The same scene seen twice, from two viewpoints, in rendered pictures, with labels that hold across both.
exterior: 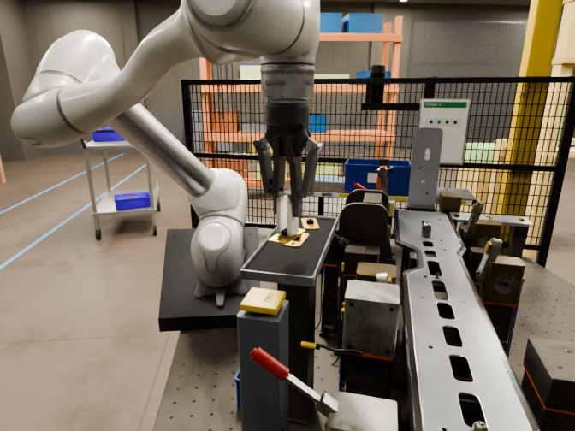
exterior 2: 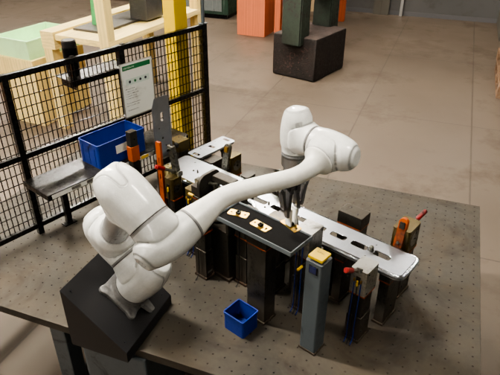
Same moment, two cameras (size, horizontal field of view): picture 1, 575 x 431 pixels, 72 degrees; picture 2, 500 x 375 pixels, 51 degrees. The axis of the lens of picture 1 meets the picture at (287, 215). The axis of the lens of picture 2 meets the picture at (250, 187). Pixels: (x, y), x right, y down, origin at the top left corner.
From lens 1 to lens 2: 167 cm
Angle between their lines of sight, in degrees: 59
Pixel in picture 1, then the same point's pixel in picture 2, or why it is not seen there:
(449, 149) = (146, 99)
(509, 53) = not seen: outside the picture
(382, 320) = (319, 236)
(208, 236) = not seen: hidden behind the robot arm
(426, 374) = (337, 245)
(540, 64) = (181, 18)
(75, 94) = (207, 216)
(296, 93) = not seen: hidden behind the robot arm
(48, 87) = (177, 222)
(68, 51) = (149, 189)
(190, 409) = (230, 360)
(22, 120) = (173, 252)
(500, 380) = (350, 231)
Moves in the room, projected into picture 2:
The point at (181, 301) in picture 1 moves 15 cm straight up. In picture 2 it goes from (126, 329) to (122, 300)
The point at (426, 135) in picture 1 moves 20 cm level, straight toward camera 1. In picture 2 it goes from (158, 103) to (183, 114)
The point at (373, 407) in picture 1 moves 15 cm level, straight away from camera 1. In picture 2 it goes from (364, 261) to (330, 245)
